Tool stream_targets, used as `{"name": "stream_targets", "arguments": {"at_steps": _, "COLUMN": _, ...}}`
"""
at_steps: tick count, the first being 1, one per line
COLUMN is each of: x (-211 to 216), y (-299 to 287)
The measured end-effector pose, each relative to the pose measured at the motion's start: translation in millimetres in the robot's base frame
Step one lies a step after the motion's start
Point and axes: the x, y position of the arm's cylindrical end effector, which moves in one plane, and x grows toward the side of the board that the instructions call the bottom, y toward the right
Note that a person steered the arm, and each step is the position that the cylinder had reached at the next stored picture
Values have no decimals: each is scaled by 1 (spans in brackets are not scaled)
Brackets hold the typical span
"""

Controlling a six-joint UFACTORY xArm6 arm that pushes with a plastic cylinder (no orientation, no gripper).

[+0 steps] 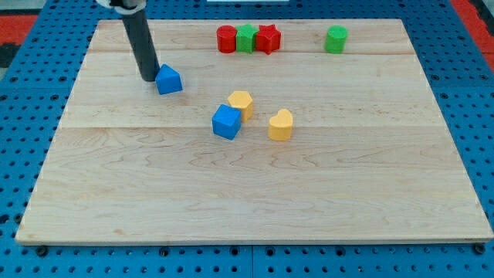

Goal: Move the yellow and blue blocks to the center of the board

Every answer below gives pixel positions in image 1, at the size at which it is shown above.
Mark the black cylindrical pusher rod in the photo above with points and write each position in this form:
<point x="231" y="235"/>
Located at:
<point x="142" y="45"/>

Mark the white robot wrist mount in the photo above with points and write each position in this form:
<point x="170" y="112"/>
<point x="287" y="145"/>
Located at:
<point x="124" y="7"/>

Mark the blue pentagon block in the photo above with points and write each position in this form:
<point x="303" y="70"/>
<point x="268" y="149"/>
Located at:
<point x="168" y="80"/>

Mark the wooden board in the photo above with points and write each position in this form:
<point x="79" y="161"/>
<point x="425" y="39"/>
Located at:
<point x="370" y="159"/>

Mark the red cylinder block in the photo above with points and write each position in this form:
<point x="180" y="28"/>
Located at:
<point x="226" y="38"/>

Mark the green star block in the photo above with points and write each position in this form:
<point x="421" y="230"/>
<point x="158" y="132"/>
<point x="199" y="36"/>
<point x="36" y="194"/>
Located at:
<point x="245" y="38"/>

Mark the yellow hexagon block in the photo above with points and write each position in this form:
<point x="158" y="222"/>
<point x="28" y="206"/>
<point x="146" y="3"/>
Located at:
<point x="243" y="101"/>

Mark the red star block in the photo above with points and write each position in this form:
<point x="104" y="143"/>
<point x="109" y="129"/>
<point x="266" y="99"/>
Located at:
<point x="268" y="39"/>

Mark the blue cube block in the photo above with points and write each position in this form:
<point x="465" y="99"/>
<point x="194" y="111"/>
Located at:
<point x="226" y="121"/>

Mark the yellow heart block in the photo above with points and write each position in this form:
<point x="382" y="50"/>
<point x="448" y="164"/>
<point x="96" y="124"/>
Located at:
<point x="281" y="126"/>

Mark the green cylinder block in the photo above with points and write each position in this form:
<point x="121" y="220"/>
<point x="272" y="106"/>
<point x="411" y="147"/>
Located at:
<point x="336" y="39"/>

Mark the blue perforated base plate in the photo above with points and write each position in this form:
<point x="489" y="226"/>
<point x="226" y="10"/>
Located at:
<point x="37" y="84"/>

